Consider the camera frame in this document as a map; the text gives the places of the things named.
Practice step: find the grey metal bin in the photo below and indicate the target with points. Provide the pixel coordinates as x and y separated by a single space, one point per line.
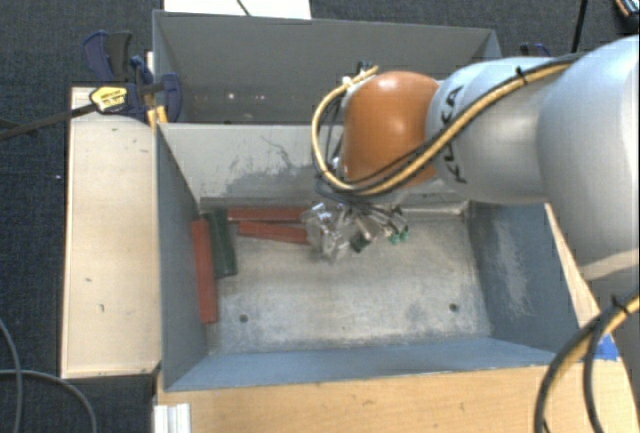
350 301

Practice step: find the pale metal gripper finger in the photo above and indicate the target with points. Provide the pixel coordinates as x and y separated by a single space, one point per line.
320 219
332 247

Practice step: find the dark green flat block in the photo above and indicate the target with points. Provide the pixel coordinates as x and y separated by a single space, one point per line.
224 246

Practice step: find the pale wood flat board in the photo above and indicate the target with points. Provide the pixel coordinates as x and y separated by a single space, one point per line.
110 246

